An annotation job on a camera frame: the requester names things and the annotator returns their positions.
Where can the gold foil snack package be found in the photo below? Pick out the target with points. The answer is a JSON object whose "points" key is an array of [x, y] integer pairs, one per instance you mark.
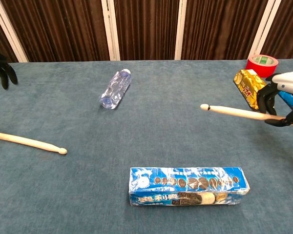
{"points": [[246, 85]]}

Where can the blue Oreo cookie box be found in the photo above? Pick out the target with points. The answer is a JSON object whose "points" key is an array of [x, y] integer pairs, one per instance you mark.
{"points": [[185, 185]]}

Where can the white screen frame post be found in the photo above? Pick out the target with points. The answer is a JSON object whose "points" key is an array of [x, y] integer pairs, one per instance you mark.
{"points": [[11, 36], [111, 29], [263, 29], [180, 29]]}

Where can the plain wooden drumstick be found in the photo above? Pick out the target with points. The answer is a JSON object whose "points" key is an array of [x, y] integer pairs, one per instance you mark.
{"points": [[34, 143]]}

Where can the brown pleated curtain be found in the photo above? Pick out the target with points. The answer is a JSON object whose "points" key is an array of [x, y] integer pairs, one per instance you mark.
{"points": [[63, 29]]}

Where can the teal felt table cover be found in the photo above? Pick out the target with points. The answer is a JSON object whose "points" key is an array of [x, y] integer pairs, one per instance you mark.
{"points": [[63, 182]]}

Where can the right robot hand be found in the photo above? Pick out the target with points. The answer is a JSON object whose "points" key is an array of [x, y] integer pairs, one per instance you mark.
{"points": [[290, 83]]}

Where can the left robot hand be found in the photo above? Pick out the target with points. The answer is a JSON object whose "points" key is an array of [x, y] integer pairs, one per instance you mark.
{"points": [[3, 68]]}

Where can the red tape roll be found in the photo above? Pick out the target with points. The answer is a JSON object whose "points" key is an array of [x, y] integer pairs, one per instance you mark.
{"points": [[256, 68]]}

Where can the blue snack bag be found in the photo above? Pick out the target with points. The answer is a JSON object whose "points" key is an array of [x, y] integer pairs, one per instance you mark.
{"points": [[289, 98]]}

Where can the clear plastic water bottle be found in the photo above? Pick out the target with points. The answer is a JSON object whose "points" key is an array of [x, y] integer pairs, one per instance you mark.
{"points": [[114, 90]]}

